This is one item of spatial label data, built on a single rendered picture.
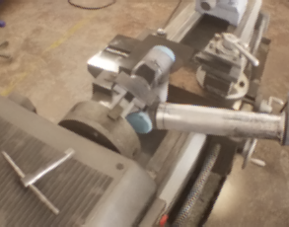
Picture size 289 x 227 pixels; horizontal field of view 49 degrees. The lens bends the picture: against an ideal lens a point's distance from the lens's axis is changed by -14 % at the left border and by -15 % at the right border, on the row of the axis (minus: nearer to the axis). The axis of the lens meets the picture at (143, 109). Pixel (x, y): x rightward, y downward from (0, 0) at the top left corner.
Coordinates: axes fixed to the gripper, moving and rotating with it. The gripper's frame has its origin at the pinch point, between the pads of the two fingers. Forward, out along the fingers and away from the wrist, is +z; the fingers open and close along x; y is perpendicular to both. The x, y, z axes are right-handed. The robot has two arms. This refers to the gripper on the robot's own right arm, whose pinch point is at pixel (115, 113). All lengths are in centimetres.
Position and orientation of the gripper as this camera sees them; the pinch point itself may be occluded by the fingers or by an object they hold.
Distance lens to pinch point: 104.8
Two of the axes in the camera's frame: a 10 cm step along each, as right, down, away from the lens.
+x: -8.2, -5.7, 0.2
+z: -4.4, 6.1, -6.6
